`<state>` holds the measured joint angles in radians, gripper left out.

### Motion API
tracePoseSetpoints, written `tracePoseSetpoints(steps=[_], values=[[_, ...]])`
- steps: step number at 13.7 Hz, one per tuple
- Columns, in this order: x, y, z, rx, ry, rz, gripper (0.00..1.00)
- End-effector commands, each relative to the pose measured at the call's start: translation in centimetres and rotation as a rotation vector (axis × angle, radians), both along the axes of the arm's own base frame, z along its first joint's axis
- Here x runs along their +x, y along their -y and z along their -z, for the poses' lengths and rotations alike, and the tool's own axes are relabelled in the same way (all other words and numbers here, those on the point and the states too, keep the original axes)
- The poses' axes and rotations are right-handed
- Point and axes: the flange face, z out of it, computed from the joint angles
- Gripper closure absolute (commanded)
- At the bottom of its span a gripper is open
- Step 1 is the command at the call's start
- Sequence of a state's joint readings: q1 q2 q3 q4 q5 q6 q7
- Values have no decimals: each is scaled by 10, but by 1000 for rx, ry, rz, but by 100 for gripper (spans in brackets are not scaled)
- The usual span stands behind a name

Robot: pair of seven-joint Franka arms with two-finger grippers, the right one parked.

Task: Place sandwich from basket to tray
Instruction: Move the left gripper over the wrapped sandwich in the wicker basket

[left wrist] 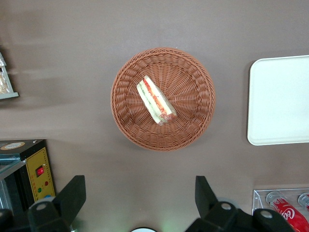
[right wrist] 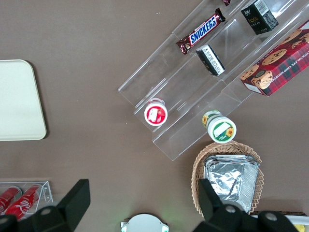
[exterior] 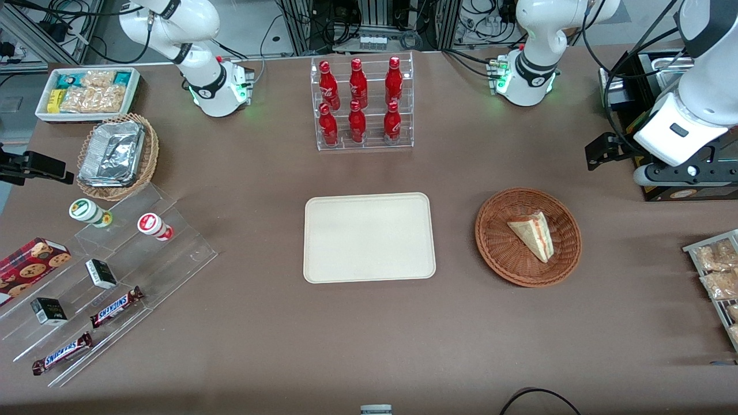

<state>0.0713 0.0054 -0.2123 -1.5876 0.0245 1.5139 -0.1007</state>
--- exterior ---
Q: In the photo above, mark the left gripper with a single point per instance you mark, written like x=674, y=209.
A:
x=621, y=148

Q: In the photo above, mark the clear fried snack bag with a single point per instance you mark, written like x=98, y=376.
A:
x=720, y=285
x=715, y=256

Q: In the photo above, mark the aluminium foil container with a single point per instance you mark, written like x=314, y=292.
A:
x=112, y=153

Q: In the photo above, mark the black food warmer appliance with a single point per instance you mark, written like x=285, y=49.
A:
x=628, y=86

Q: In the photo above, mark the white snack bin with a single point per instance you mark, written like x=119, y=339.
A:
x=43, y=112

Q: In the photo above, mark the green capped white bottle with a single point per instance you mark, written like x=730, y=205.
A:
x=86, y=211

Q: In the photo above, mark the steel warmer pan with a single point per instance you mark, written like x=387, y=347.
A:
x=663, y=56

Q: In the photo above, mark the red cookie box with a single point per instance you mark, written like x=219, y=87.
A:
x=29, y=268

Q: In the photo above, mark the clear acrylic bottle rack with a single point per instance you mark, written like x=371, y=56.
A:
x=375, y=141

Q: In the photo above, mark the small black box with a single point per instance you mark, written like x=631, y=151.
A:
x=49, y=311
x=101, y=274

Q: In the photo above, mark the clear acrylic stepped display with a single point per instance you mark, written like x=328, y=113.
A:
x=167, y=265

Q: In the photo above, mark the yellow snack pack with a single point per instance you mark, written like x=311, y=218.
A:
x=55, y=101

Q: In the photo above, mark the cream plastic tray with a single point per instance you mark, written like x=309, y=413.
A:
x=369, y=239

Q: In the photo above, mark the Snickers chocolate bar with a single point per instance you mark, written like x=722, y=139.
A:
x=115, y=307
x=62, y=353

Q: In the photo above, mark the clear cracker bag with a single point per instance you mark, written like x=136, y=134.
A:
x=95, y=99

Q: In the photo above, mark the red cola bottle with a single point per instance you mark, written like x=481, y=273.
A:
x=394, y=80
x=328, y=86
x=357, y=124
x=392, y=124
x=328, y=128
x=358, y=83

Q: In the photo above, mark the triangular sandwich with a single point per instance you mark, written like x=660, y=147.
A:
x=535, y=233

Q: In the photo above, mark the brown wicker basket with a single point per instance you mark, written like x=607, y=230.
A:
x=507, y=253

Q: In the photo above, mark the light wicker basket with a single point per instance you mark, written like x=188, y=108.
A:
x=151, y=155

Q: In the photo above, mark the small grey device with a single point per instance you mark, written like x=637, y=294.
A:
x=376, y=410

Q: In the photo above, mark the red capped white bottle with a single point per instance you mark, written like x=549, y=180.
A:
x=153, y=225

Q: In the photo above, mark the teal snack pack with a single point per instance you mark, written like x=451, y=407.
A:
x=67, y=80

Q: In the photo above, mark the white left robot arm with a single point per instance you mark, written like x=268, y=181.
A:
x=539, y=34

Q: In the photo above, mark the white power strip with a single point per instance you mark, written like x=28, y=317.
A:
x=372, y=42

